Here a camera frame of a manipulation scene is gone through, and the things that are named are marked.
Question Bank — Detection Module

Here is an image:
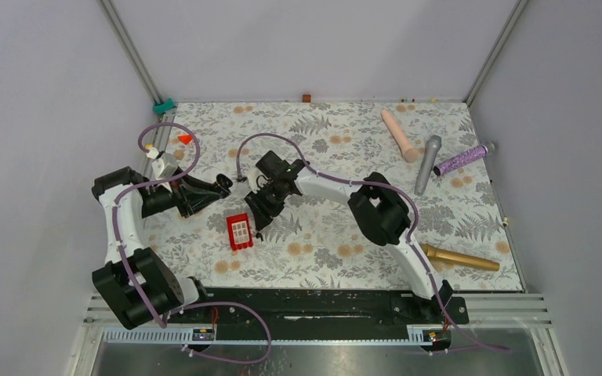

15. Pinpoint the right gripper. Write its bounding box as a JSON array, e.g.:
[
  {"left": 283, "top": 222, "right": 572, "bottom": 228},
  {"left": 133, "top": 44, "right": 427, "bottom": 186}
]
[{"left": 245, "top": 179, "right": 287, "bottom": 232}]

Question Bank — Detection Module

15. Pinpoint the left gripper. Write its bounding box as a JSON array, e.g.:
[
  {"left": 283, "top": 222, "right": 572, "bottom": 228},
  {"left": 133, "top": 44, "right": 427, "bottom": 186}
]
[{"left": 141, "top": 166, "right": 222, "bottom": 218}]

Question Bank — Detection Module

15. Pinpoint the black earbuds charging case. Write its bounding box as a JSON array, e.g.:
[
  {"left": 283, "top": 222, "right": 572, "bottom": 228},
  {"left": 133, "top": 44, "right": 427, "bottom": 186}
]
[{"left": 216, "top": 174, "right": 234, "bottom": 197}]

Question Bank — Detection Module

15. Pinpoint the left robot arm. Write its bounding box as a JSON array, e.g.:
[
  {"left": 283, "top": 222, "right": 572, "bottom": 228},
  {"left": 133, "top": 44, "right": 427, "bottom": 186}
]
[{"left": 92, "top": 167, "right": 233, "bottom": 330}]

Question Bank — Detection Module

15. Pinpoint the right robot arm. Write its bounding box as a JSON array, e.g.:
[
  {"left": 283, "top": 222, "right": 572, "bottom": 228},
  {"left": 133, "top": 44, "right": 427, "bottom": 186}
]
[{"left": 245, "top": 151, "right": 453, "bottom": 323}]

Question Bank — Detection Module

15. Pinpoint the floral table mat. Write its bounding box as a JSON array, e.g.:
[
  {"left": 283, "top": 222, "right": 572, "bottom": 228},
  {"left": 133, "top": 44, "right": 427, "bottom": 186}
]
[{"left": 146, "top": 102, "right": 523, "bottom": 291}]

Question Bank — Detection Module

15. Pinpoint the red wedge block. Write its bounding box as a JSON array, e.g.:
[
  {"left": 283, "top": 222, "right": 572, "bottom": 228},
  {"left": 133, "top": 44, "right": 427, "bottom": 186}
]
[{"left": 177, "top": 134, "right": 194, "bottom": 145}]

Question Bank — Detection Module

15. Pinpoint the red tray with tiles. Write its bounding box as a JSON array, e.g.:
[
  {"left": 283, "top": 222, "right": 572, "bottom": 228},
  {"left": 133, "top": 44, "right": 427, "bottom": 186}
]
[{"left": 226, "top": 213, "right": 254, "bottom": 251}]

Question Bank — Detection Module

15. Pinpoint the teal block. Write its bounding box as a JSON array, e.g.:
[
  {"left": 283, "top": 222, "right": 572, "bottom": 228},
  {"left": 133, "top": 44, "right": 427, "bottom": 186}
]
[{"left": 152, "top": 98, "right": 176, "bottom": 116}]

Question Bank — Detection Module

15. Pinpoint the pink microphone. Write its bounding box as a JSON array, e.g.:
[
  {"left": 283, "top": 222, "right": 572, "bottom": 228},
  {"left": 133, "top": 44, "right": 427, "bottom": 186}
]
[{"left": 380, "top": 110, "right": 419, "bottom": 163}]

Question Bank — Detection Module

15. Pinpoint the silver microphone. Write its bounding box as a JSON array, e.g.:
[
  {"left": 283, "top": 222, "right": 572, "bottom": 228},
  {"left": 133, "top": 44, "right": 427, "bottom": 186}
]
[{"left": 415, "top": 135, "right": 442, "bottom": 196}]

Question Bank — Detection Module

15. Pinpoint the gold microphone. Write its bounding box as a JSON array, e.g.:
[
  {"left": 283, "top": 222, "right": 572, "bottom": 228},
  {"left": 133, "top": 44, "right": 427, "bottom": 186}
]
[{"left": 421, "top": 244, "right": 500, "bottom": 271}]

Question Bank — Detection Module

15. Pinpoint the purple glitter microphone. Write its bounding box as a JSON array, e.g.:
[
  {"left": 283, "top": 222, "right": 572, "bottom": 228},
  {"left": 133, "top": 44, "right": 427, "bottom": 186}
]
[{"left": 432, "top": 142, "right": 496, "bottom": 176}]

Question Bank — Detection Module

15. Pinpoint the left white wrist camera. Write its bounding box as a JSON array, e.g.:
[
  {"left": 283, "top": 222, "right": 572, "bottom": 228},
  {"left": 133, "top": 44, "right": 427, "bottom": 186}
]
[{"left": 145, "top": 144, "right": 179, "bottom": 192}]

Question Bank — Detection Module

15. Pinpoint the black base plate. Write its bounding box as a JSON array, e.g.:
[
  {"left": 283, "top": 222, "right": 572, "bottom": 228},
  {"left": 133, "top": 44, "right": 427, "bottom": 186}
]
[{"left": 169, "top": 287, "right": 469, "bottom": 330}]

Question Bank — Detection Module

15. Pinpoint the aluminium frame rail left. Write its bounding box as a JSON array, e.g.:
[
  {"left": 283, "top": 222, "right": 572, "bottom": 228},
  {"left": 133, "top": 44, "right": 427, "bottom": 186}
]
[{"left": 96, "top": 0, "right": 164, "bottom": 106}]

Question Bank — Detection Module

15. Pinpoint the aluminium frame rail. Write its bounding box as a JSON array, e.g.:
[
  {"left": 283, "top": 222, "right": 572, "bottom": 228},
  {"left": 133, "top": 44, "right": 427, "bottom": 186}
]
[
  {"left": 463, "top": 0, "right": 530, "bottom": 108},
  {"left": 96, "top": 0, "right": 164, "bottom": 106}
]

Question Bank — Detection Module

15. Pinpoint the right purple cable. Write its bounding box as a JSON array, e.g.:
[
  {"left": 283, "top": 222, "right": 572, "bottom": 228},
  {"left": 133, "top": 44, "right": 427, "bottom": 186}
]
[{"left": 236, "top": 133, "right": 513, "bottom": 356}]

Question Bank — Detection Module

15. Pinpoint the aluminium frame rail right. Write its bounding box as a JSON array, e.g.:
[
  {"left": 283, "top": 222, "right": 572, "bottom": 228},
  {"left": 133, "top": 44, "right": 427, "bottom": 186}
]
[{"left": 463, "top": 0, "right": 530, "bottom": 108}]

